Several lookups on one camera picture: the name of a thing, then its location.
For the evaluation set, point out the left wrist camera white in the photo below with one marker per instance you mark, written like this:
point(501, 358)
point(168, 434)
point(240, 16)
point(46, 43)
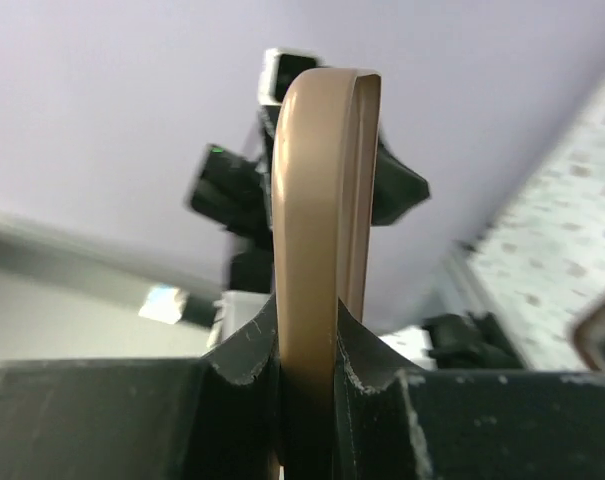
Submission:
point(280, 67)

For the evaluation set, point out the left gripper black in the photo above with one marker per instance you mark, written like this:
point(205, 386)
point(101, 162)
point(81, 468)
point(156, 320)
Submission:
point(235, 192)

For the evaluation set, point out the brown tin lid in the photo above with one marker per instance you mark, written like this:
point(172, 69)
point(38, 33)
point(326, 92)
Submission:
point(322, 191)

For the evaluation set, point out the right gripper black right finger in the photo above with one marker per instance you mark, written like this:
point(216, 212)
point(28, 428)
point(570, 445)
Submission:
point(397, 421)

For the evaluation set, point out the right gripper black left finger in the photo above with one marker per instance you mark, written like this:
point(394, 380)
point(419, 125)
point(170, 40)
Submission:
point(167, 418)

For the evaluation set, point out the brown cookie tin with liners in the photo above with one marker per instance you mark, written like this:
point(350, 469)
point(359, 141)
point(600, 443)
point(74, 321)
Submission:
point(588, 336)

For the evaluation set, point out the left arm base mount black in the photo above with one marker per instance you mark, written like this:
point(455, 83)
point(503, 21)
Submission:
point(470, 341)

